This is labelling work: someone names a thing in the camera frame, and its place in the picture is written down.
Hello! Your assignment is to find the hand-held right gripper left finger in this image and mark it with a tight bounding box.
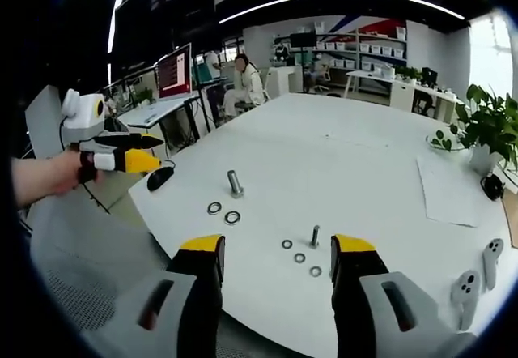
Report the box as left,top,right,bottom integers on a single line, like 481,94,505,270
86,234,226,358

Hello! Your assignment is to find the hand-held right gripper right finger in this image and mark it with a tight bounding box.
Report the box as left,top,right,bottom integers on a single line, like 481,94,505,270
329,233,479,358

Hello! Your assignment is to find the large threaded stud bolt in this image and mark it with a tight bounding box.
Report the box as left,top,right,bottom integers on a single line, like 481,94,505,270
227,169,245,200

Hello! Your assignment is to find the person's left hand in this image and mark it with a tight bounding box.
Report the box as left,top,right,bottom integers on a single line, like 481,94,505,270
47,149,100,197

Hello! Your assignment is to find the black computer mouse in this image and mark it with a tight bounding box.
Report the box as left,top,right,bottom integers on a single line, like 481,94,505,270
146,167,175,193

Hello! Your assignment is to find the white standing desk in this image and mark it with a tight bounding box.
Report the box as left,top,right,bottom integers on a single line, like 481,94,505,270
116,95,202,129

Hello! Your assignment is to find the computer monitor with red screen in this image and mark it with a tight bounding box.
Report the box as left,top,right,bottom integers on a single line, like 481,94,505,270
155,42,193,101

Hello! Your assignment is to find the grey mesh office chair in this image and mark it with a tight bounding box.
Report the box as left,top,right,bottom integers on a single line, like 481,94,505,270
28,194,173,358

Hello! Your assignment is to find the grey handheld controller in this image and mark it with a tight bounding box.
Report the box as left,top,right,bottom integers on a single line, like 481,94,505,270
450,270,482,331
482,237,505,291

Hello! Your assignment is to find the white paper sheet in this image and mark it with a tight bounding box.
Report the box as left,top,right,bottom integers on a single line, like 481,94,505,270
416,151,482,228

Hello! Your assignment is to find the small black round device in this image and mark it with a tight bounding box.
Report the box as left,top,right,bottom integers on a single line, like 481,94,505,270
480,173,506,202

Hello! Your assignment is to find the glass dish with small plant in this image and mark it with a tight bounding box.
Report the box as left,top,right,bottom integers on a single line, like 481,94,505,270
425,124,471,153

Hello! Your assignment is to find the black screen on stand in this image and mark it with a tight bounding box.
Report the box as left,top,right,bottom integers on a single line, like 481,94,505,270
290,31,317,49

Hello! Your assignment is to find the white office desk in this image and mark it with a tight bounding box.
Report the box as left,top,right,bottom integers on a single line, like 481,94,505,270
345,69,461,123

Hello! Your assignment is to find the potted green plant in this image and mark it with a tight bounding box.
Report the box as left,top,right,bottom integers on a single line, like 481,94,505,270
455,83,518,177

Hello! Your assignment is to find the shelf with white storage bins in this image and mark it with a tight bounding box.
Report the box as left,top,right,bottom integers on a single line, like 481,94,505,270
289,19,408,74

